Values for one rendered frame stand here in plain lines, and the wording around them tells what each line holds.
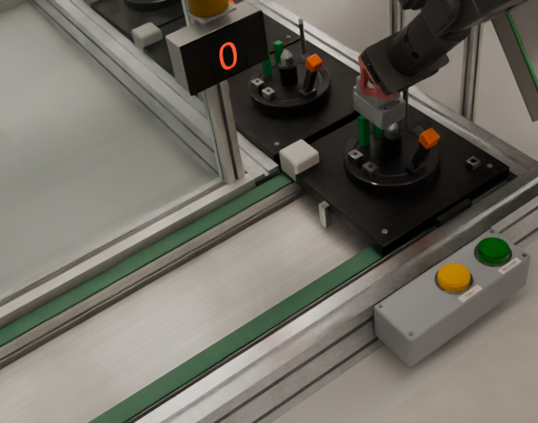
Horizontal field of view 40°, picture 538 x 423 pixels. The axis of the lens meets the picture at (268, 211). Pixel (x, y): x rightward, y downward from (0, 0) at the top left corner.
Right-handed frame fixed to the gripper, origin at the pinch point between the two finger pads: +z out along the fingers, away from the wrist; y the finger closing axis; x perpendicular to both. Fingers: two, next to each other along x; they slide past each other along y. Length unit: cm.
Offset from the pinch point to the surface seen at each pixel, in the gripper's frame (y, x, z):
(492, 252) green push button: 1.7, 27.1, -5.6
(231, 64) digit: 18.6, -10.4, -1.8
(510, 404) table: 10.3, 44.2, -5.2
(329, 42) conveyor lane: -15.3, -15.1, 31.8
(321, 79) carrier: -4.6, -7.7, 21.9
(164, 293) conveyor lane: 37.1, 10.6, 16.2
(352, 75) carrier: -10.5, -6.1, 22.9
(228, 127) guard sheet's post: 18.5, -5.4, 10.7
